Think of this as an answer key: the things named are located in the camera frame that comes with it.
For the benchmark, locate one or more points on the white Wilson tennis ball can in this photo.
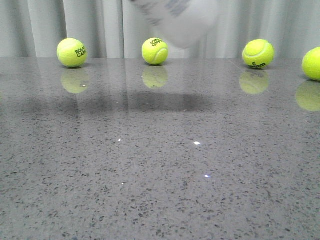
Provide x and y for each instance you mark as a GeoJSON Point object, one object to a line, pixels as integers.
{"type": "Point", "coordinates": [182, 22]}

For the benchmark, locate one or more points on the grey-white curtain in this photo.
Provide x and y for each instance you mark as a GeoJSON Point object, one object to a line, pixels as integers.
{"type": "Point", "coordinates": [117, 29]}

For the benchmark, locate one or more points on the yellow tennis ball far right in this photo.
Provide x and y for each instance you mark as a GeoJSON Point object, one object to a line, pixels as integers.
{"type": "Point", "coordinates": [311, 64]}

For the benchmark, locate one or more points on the yellow tennis ball centre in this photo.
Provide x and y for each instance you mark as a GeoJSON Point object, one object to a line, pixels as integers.
{"type": "Point", "coordinates": [154, 51]}

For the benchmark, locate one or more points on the yellow tennis ball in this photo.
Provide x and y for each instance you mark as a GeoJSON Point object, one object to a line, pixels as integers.
{"type": "Point", "coordinates": [258, 53]}
{"type": "Point", "coordinates": [71, 52]}
{"type": "Point", "coordinates": [154, 51]}
{"type": "Point", "coordinates": [311, 64]}

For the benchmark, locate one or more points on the yellow tennis ball far left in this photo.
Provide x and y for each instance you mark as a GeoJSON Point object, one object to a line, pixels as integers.
{"type": "Point", "coordinates": [71, 52]}

